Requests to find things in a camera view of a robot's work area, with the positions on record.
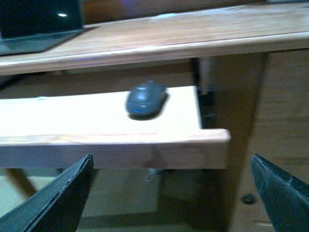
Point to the wooden pull-out keyboard tray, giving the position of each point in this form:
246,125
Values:
55,132

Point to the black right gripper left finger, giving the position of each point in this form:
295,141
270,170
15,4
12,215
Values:
57,207

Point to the dark grey computer mouse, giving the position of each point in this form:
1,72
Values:
146,99

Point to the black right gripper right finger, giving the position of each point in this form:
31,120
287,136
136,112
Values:
284,196

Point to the wooden desk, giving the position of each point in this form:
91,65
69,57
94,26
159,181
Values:
250,67

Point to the grey open laptop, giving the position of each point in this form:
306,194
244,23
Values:
32,26

